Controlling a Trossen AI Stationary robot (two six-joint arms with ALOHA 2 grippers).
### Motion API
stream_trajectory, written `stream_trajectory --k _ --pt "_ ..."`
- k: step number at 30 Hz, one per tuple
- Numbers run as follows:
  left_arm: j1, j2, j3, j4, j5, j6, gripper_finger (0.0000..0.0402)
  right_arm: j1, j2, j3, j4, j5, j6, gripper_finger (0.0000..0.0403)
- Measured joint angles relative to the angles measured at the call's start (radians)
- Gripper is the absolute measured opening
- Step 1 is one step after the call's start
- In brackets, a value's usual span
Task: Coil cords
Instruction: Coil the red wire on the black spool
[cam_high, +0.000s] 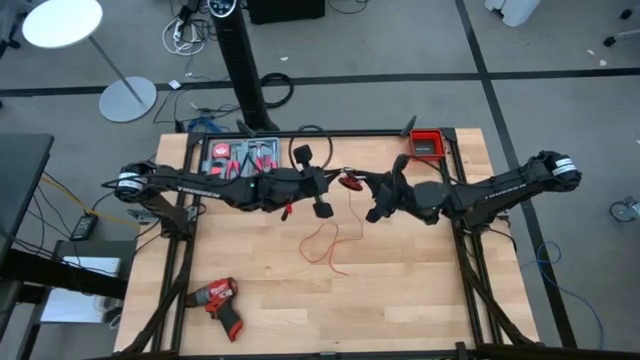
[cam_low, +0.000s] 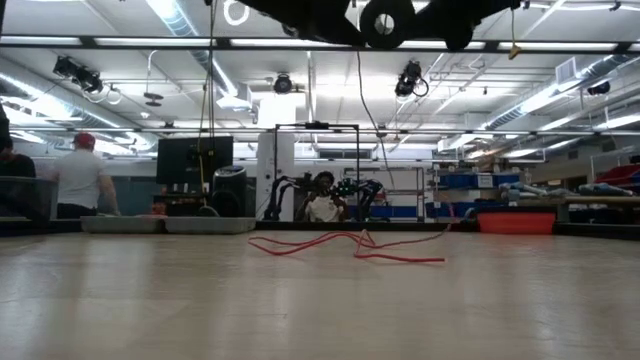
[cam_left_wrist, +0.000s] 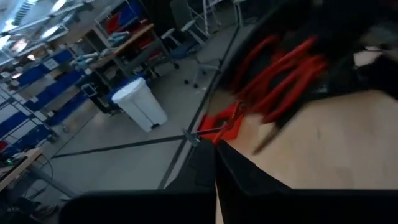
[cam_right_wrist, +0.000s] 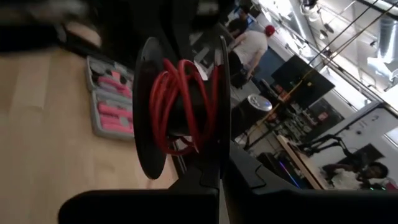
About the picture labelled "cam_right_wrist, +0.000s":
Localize thin red wire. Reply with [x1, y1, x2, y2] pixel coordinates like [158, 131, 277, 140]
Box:
[148, 57, 219, 156]

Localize black monitor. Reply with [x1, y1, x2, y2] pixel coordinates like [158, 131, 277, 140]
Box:
[271, 55, 336, 110]

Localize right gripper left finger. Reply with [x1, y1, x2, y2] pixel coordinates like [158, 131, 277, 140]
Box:
[169, 155, 222, 195]

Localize red handled hammer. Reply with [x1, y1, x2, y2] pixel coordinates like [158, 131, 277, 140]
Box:
[98, 103, 134, 118]

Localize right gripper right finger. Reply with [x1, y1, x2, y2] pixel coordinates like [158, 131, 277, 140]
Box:
[222, 142, 300, 197]

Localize black tower fan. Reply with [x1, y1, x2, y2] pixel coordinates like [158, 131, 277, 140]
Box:
[231, 93, 274, 139]

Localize red handled pliers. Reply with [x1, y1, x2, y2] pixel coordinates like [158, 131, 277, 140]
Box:
[98, 76, 133, 98]

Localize yellow hanging cable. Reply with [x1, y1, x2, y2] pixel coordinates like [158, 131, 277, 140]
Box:
[245, 77, 312, 141]

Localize person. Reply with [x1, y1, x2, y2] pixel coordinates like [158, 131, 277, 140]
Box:
[226, 5, 251, 39]
[228, 24, 277, 82]
[323, 161, 398, 191]

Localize black wire spool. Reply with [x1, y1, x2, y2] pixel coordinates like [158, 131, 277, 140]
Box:
[132, 35, 232, 180]

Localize grey tool kit case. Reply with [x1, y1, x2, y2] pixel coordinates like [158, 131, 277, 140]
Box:
[85, 55, 136, 142]

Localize red handled screwdriver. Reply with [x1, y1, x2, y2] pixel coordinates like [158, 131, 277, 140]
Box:
[99, 117, 134, 133]

